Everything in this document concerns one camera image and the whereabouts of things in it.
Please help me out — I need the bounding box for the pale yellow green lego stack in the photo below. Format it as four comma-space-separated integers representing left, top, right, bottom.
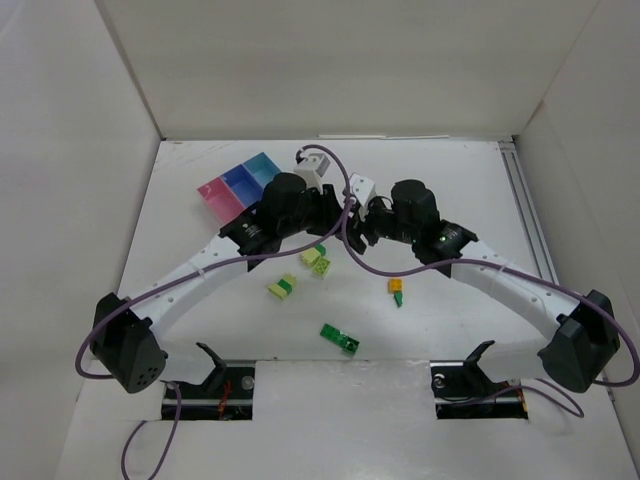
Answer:
267, 273, 297, 300

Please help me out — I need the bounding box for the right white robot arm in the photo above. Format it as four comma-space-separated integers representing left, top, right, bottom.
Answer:
346, 174, 620, 393

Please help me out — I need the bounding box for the pink plastic bin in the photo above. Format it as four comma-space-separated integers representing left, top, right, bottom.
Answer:
197, 176, 250, 225

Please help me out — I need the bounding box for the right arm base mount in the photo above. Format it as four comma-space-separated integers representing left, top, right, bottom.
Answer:
430, 341, 528, 420

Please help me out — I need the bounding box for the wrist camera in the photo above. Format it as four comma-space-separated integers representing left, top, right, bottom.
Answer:
293, 153, 331, 192
350, 173, 376, 221

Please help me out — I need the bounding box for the small dark green lego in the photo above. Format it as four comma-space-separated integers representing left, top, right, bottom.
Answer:
393, 292, 404, 308

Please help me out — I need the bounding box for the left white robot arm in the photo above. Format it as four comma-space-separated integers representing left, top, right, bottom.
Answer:
90, 173, 342, 394

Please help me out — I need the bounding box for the light blue plastic bin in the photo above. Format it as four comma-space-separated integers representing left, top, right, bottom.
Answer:
243, 152, 281, 188

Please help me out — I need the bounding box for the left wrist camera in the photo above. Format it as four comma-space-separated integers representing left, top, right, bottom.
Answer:
293, 153, 331, 192

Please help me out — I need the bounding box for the pale yellow green-top lego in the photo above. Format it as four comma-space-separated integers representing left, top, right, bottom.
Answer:
300, 244, 326, 267

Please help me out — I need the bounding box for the small yellow lego brick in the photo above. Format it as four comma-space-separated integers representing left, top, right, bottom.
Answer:
388, 278, 403, 294

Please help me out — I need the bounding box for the purple-blue plastic bin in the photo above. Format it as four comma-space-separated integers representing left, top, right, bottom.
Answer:
221, 164, 269, 207

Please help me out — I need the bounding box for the green flat lego plate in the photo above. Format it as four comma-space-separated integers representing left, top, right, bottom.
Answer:
320, 324, 360, 356

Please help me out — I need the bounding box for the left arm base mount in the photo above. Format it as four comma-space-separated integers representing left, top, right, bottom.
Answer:
160, 342, 256, 421

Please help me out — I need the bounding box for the lime green lego brick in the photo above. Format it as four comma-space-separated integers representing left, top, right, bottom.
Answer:
312, 257, 331, 278

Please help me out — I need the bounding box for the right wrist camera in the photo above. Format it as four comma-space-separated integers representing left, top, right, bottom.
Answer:
350, 173, 376, 221

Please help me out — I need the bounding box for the aluminium rail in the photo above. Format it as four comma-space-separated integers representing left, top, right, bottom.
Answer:
498, 141, 558, 284

